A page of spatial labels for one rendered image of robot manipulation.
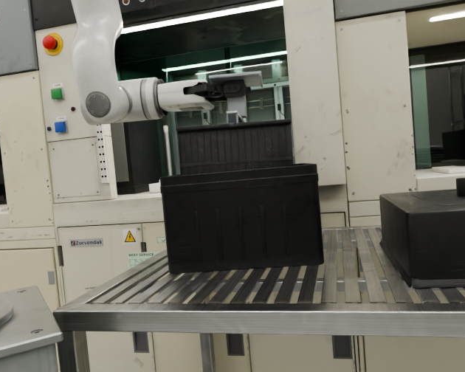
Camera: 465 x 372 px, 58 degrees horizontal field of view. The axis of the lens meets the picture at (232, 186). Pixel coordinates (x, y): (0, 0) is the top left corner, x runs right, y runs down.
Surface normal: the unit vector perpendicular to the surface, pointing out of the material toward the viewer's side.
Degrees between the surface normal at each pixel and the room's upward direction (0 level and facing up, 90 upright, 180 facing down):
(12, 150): 90
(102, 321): 90
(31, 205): 90
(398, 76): 90
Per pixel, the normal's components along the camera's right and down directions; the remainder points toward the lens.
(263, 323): -0.24, 0.07
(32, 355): 0.51, 0.00
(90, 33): -0.14, -0.54
